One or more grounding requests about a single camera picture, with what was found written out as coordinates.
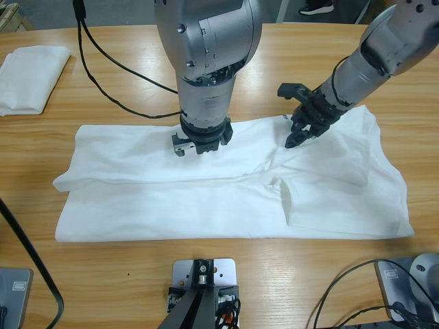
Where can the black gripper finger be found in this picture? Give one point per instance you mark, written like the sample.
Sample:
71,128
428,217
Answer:
297,123
298,138

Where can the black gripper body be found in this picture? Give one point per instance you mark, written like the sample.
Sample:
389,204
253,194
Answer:
209,138
319,111

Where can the white t-shirt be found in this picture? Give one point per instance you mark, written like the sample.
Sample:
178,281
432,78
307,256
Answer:
205,205

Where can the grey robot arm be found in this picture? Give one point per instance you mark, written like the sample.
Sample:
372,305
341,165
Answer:
387,51
205,51

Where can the black sneaker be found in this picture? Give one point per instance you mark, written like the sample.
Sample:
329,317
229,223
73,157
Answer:
315,7

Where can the white metal leg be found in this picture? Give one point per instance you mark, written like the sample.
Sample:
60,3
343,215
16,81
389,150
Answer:
284,10

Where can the grey metal leg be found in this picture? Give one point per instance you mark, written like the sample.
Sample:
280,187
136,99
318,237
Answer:
363,12

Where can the cardboard box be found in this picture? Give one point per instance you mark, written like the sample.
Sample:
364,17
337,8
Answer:
379,8

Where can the folded white cloth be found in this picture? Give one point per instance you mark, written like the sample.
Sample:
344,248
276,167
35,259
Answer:
27,79

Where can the wooden pallet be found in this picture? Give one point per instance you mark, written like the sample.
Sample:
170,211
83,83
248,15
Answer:
13,18

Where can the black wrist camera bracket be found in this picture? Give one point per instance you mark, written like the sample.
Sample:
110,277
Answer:
291,89

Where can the white mount block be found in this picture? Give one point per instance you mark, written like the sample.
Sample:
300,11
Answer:
226,274

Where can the grey base plate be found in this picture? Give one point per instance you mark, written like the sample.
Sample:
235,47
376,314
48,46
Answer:
17,298
389,284

